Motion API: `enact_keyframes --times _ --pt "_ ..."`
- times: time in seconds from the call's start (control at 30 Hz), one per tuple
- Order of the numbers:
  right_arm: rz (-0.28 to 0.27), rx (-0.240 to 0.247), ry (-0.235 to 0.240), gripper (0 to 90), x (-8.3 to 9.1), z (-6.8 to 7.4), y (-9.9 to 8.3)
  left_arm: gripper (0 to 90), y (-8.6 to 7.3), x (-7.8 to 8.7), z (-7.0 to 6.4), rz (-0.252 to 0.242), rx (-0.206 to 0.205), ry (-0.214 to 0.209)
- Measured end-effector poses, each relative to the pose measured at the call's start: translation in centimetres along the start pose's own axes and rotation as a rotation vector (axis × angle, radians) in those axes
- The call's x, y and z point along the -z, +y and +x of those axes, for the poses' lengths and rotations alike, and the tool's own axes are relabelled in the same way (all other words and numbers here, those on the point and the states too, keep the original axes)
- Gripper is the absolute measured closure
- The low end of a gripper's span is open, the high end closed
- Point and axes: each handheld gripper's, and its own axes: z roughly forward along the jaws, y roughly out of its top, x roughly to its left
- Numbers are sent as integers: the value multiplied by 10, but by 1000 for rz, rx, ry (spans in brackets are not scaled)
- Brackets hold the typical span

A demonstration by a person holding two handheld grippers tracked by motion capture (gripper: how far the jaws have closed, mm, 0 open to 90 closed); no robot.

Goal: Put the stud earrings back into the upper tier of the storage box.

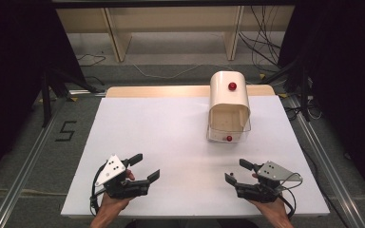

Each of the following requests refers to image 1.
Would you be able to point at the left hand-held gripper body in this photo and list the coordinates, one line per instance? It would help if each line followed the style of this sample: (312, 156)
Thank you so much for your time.
(112, 169)

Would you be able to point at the white table mat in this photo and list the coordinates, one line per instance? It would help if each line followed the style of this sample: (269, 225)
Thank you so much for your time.
(171, 142)

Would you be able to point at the person's right hand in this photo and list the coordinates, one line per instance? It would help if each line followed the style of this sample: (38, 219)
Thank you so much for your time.
(272, 209)

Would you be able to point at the yellow tape marker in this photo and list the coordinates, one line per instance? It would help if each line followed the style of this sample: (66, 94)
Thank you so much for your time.
(262, 76)
(73, 99)
(283, 95)

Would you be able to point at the person's left hand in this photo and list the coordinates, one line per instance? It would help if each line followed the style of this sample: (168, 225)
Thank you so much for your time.
(112, 204)

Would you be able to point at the light wooden shelf unit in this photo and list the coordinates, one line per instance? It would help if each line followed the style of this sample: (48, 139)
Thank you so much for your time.
(171, 19)

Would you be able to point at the aluminium floor rail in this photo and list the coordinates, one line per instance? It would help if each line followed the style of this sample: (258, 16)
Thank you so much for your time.
(22, 171)
(329, 171)

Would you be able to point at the short aluminium bar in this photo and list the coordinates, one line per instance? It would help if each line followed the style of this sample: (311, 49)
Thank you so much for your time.
(87, 92)

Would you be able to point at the black metal stand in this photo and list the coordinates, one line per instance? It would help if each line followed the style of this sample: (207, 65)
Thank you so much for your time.
(297, 79)
(55, 85)

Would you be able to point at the dark curtain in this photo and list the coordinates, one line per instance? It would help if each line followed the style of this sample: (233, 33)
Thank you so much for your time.
(15, 79)
(351, 95)

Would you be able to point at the cream bread box red knobs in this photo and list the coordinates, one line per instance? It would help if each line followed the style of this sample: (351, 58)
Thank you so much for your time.
(229, 101)

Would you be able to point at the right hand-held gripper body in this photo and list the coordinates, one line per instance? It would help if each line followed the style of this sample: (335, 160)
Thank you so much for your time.
(272, 172)

